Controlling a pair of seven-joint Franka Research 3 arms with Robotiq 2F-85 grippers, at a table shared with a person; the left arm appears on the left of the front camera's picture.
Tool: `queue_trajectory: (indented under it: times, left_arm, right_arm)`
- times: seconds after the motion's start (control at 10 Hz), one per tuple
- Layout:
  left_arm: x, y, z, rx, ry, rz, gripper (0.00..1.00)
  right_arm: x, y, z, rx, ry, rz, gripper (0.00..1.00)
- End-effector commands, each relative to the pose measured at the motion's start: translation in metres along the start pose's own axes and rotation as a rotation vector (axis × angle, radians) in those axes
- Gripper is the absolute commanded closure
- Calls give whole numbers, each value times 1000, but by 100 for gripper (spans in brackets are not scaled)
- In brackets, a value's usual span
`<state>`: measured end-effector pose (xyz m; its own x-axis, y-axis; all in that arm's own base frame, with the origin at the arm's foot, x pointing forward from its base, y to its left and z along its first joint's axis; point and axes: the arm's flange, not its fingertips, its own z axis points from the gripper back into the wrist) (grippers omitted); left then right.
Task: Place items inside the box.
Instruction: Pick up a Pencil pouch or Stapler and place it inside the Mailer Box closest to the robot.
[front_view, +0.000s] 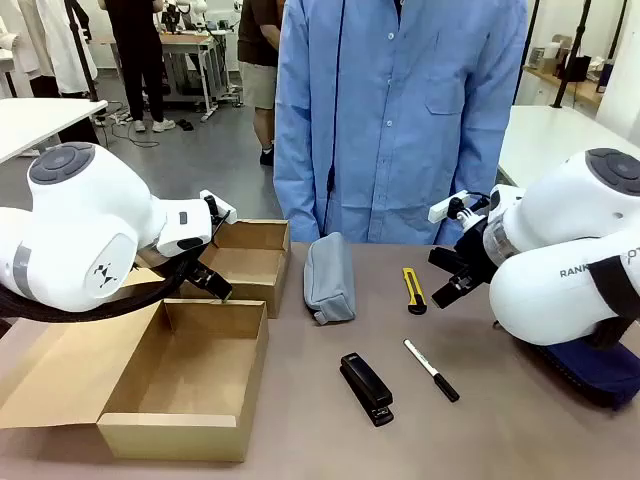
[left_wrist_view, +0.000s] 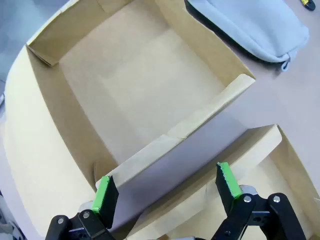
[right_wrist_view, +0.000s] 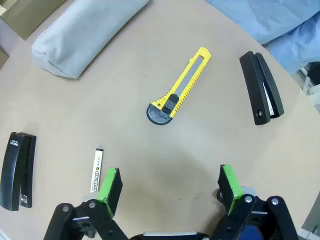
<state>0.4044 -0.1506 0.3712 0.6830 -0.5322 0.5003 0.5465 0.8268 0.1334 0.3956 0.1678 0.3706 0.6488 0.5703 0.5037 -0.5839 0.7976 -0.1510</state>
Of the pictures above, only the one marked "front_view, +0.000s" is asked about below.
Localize right arm black cable bundle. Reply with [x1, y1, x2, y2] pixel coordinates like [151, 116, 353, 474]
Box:
[587, 309, 634, 351]

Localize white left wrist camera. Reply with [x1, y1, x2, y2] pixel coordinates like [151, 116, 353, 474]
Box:
[199, 189, 239, 226]

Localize large open cardboard box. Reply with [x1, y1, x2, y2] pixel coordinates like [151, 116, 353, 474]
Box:
[0, 298, 270, 464]

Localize wooden shelf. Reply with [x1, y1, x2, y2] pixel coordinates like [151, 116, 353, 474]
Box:
[522, 63, 604, 107]

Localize small cardboard carton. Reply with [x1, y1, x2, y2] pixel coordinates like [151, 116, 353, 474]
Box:
[542, 33, 577, 76]

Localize black stand pole with base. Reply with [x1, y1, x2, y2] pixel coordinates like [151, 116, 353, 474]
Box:
[551, 0, 594, 110]

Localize person in cream coat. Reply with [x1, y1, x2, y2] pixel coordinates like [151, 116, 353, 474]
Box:
[0, 0, 55, 100]

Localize person in brown shirt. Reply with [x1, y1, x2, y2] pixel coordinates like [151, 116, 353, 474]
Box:
[236, 0, 284, 168]

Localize left arm black cable bundle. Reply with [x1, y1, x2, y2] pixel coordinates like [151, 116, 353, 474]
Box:
[0, 257, 201, 324]

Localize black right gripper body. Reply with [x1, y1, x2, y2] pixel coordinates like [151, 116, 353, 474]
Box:
[451, 224, 497, 289]

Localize black tripod pole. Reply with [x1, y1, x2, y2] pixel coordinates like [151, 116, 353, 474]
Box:
[63, 0, 101, 104]

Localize thin black hanging cord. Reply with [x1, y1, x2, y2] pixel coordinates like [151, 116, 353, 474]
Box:
[322, 0, 350, 240]

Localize arm black cable bundle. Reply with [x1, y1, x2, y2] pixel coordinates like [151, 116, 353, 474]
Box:
[587, 309, 634, 351]
[0, 257, 201, 324]

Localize navy blue pencil case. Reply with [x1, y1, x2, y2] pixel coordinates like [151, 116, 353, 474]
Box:
[523, 338, 640, 412]

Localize small open cardboard box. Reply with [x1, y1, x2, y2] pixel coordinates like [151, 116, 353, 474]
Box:
[119, 218, 292, 320]

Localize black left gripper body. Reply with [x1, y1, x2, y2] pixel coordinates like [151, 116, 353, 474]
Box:
[185, 256, 217, 294]

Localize background workbench with equipment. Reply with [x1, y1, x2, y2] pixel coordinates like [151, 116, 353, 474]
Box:
[89, 0, 239, 124]

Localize white side table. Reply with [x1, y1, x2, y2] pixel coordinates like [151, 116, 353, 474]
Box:
[0, 97, 109, 165]

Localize grey fabric pencil case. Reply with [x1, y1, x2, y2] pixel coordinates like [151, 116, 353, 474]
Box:
[303, 231, 358, 327]

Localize black stapler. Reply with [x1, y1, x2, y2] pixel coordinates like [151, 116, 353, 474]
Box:
[340, 352, 396, 428]

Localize yellow utility knife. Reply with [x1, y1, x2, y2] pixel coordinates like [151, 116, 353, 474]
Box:
[402, 267, 428, 316]

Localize large white table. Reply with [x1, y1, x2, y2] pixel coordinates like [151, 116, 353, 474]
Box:
[496, 104, 640, 190]

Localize black box on shelf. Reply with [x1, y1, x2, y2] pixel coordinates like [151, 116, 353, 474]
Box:
[563, 54, 593, 84]

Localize person in white coat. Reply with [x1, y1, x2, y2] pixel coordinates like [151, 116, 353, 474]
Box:
[37, 0, 102, 147]

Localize white marker black cap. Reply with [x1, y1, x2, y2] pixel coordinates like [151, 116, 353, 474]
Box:
[403, 338, 461, 404]

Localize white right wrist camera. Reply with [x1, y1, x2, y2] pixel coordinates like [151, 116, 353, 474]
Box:
[428, 190, 490, 234]

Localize person in black clothes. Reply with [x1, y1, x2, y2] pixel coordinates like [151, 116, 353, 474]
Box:
[98, 0, 177, 134]

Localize floor cables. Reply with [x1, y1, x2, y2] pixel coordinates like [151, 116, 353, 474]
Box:
[94, 99, 162, 149]

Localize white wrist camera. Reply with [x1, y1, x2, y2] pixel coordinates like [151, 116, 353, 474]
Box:
[199, 189, 239, 226]
[428, 190, 490, 234]

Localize person in blue shirt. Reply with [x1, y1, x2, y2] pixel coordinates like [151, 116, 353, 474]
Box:
[273, 0, 529, 246]

